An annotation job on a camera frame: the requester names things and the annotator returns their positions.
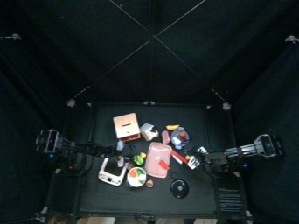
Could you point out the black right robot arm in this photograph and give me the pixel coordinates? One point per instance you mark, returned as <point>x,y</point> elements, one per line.
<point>240,151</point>

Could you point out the red orange toy fruit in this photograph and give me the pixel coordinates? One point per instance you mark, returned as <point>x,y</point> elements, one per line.
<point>182,134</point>

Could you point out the yellow toy corn bottom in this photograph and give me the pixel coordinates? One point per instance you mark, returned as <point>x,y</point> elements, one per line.
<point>143,155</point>

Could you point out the white toy induction cooker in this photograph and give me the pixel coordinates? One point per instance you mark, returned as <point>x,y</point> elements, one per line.
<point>107,176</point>

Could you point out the yellow orange toy fruit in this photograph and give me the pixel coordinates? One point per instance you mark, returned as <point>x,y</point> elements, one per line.
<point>172,127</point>

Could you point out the metal frame corner bracket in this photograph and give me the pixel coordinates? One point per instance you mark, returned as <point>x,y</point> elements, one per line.
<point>71,102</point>
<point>15,37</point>
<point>226,105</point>
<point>291,38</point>

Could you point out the small green toy vegetable piece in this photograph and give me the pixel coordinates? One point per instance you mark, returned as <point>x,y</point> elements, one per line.
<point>140,172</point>

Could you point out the white checkered toy piece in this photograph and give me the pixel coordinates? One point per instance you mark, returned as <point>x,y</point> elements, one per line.
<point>202,149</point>

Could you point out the plate with colourful food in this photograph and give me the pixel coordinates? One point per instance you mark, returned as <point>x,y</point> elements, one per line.
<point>136,182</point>

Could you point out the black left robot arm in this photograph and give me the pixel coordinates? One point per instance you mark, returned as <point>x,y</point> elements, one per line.
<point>78,146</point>

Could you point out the red white toy stick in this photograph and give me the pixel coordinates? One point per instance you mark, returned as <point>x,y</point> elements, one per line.
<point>179,157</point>

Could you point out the orange toy carrot piece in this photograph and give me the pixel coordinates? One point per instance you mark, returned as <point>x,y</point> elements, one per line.
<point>132,173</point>

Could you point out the red white striped toy block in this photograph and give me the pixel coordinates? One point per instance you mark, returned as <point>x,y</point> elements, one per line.
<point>166,136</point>

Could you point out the pink plastic tray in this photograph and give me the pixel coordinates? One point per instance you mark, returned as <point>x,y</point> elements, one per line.
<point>155,157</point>

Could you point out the light blue toy cup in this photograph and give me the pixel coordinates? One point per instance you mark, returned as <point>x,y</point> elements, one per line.
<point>120,145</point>

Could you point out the black printed label sheet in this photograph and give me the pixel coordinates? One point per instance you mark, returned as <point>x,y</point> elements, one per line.
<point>230,198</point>

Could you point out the white toy knife block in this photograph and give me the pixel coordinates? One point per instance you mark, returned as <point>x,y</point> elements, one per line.
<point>148,131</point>

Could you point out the green toy corn husk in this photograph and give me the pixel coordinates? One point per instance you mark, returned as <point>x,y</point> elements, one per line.
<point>138,159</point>

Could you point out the small red toy piece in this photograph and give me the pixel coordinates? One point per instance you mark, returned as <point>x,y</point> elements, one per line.
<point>163,165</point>

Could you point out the white slotted toy spatula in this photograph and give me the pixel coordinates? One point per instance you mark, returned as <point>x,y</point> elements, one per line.
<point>194,162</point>

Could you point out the brown toy eggshell half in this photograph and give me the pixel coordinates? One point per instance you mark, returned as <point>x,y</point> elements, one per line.
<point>130,166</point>
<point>150,183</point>

